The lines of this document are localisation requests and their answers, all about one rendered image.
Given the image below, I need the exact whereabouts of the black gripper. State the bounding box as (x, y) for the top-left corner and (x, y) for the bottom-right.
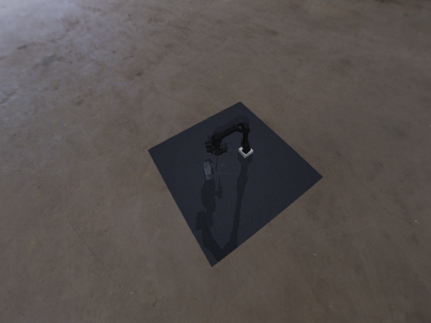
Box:
(207, 146), (227, 154)

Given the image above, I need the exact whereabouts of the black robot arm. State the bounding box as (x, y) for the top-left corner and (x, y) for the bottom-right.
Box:
(205, 122), (251, 155)

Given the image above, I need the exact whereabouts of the grey sloped panel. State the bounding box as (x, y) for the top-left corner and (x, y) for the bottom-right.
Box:
(204, 161), (217, 180)

